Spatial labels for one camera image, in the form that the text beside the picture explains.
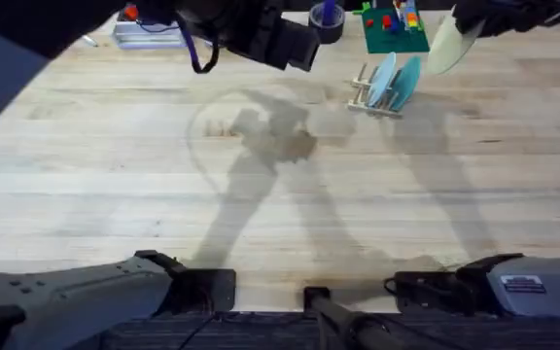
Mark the pale green plate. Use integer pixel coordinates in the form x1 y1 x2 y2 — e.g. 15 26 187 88
425 13 486 77

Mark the small wooden peg rack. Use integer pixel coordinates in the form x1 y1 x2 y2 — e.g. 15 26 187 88
347 62 405 120

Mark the purple and black cable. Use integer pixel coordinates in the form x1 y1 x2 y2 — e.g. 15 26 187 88
175 14 221 75

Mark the green board with toy blocks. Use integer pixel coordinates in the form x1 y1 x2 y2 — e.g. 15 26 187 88
352 0 431 54

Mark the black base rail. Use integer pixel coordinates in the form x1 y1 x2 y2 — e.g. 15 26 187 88
65 309 560 350

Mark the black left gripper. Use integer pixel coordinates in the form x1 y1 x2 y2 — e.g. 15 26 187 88
221 0 322 74

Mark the teal plate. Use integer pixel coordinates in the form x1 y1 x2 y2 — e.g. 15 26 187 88
387 54 423 113

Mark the light blue plate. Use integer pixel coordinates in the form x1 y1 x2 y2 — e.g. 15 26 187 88
366 52 399 109

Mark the dark tape roll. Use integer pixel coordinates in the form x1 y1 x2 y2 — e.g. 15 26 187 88
307 2 346 46

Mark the black metal post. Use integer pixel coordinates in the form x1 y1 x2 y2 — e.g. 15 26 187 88
302 286 410 350

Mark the blue handled tool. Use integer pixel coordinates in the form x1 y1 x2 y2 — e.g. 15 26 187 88
321 0 337 26

